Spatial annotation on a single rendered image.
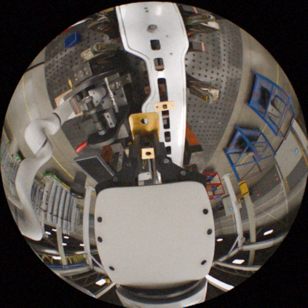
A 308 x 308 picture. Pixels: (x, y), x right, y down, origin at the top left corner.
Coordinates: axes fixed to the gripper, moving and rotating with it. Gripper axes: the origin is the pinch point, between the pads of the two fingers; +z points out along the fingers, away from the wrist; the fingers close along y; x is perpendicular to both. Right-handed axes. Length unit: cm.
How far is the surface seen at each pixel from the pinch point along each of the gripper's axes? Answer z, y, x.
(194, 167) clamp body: 34, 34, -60
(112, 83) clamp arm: 20.1, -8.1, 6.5
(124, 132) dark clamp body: 23.0, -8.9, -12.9
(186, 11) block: 32, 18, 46
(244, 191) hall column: 58, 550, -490
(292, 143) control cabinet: 44, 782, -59
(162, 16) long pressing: 29.5, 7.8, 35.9
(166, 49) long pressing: 29.9, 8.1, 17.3
